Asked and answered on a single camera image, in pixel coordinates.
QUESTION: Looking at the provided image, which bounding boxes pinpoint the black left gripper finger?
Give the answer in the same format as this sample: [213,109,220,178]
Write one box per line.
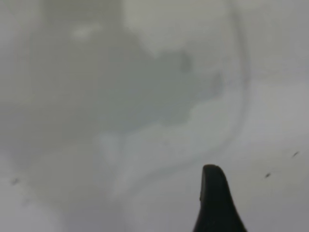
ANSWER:
[192,164,248,232]

